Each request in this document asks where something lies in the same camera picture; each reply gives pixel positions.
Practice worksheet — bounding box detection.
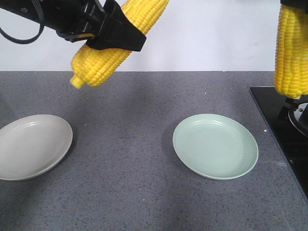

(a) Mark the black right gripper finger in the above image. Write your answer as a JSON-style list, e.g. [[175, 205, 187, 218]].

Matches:
[[280, 0, 308, 14]]

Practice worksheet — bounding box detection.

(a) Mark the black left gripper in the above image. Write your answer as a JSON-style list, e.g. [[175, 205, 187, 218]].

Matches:
[[54, 0, 146, 51]]

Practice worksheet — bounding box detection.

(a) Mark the yellow corn cob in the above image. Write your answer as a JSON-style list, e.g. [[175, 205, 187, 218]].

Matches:
[[70, 0, 168, 89], [274, 4, 308, 99]]

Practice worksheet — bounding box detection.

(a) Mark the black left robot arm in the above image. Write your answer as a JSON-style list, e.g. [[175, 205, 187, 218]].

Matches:
[[0, 0, 146, 51]]

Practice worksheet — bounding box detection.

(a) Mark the black glass gas hob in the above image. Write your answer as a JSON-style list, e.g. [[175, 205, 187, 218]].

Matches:
[[250, 87, 308, 197]]

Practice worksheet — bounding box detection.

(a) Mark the silver hob burner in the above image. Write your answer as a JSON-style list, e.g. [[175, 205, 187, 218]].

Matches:
[[278, 97, 308, 137]]

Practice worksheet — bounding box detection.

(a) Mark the beige round plate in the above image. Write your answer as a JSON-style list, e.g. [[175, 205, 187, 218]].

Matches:
[[0, 115, 73, 181]]

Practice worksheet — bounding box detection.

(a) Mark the pale green round plate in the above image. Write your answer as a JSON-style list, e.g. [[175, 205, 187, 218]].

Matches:
[[172, 114, 258, 180]]

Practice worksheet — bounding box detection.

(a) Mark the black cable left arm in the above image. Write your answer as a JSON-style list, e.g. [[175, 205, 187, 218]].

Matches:
[[0, 20, 45, 45]]

